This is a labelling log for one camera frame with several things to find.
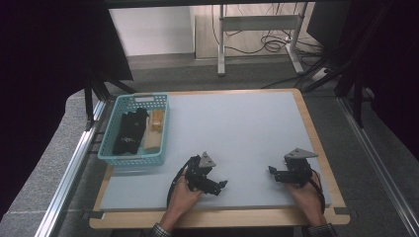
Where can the white power strip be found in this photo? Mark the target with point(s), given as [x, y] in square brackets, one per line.
[318, 75]

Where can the person's right hand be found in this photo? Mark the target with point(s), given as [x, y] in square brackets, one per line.
[308, 200]

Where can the aluminium rail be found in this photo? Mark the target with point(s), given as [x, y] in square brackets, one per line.
[378, 168]
[66, 171]

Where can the dark curtain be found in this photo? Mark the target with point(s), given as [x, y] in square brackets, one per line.
[39, 82]
[395, 65]

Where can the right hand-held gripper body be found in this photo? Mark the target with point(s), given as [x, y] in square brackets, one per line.
[298, 171]

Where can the black metal stand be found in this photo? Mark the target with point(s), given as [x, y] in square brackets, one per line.
[358, 105]
[88, 105]

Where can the white metal desk frame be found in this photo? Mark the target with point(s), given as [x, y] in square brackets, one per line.
[257, 23]

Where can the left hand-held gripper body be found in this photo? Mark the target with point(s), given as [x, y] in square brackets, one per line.
[197, 173]

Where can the grey foam mat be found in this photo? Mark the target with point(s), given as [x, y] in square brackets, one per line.
[237, 131]

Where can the person's left hand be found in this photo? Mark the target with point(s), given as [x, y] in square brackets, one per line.
[183, 202]

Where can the teal plastic basket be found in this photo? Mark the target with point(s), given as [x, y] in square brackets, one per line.
[138, 160]

